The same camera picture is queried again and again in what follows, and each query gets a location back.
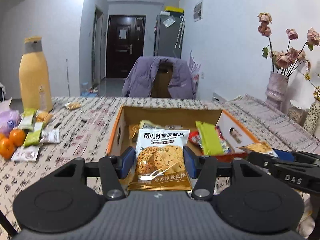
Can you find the green white snack bar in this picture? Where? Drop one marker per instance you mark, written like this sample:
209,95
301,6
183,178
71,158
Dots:
27,118
33,135

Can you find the blue floor container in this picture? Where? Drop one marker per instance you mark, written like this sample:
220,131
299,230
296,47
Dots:
86,93

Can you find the dried rose bouquet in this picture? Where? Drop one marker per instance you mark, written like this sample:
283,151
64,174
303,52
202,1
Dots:
283,60

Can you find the speckled slim vase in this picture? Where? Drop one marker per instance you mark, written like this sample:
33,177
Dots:
312,117

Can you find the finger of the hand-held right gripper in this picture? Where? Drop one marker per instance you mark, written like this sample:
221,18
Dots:
257,159
285,155

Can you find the clear plastic bag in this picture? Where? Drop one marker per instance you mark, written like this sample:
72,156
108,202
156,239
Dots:
168,22

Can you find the folded hanging umbrella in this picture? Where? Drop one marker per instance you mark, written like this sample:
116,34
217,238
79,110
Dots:
180,30

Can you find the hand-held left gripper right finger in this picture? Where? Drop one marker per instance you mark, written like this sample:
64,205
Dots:
190,161

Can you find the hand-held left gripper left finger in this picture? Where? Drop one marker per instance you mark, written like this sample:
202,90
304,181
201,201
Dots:
127,161

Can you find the orange crisp packet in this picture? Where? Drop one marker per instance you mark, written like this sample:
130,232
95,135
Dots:
257,147

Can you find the glass jar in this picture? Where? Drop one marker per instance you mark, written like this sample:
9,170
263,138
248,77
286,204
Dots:
296,116

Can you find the clear cookie packet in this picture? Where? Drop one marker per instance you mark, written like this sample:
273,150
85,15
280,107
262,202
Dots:
43,116

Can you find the thin black rod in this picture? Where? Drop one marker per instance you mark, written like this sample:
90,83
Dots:
7,223

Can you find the yellow-green snack packet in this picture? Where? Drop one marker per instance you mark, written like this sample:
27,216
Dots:
208,140

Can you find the red colourful printed packet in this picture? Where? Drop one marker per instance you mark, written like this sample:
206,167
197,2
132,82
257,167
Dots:
223,140

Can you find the orange cardboard box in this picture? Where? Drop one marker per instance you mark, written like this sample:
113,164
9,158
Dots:
175,116

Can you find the purple tissue pack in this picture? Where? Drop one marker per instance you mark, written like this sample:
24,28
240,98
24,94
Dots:
10,121

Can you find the brown chair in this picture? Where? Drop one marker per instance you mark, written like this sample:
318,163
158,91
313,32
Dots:
161,85

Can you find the purple padded jacket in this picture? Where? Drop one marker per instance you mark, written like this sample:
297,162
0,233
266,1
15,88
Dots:
142,80

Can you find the grey patterned folded cloth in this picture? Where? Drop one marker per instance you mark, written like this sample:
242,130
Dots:
275,127

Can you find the clear orange cracker packet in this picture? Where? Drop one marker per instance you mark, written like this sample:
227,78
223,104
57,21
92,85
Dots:
133,131

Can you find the white gold crisp packet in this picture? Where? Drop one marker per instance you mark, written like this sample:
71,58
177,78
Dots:
160,155

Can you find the dark entrance door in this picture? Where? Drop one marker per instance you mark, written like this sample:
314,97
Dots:
125,60

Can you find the pink ribbed vase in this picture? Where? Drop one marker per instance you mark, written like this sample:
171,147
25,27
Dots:
276,90

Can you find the small clear snack packet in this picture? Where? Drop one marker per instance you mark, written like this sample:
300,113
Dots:
73,105

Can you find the white wall panel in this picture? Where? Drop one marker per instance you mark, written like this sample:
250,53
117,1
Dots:
197,11

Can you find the grey interior door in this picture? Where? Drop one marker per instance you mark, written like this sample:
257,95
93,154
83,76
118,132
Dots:
98,50

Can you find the grey refrigerator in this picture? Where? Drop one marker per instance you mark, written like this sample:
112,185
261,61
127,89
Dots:
165,40

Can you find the yellow black box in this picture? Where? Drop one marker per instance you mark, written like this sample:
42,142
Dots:
173,8

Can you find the yellow thermos bottle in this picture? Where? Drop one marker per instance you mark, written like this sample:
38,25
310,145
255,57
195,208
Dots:
35,85

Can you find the red snack packet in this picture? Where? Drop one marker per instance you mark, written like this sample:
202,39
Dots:
193,138

